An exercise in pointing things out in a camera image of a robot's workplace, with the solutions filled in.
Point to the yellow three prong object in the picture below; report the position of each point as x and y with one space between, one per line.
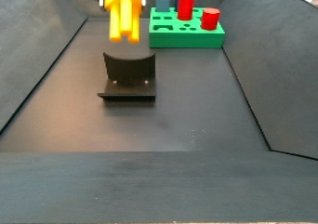
125 12

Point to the green shape sorter board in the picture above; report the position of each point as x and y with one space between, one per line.
173 33

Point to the black curved fixture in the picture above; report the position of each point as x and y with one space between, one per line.
130 78

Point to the light blue square block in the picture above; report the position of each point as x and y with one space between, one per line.
162 5

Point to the dark blue cylinder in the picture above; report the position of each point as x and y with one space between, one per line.
175 5

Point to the tall red cylinder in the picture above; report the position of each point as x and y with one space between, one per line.
185 9

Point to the red hexagonal prism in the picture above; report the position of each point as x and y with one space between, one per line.
210 18

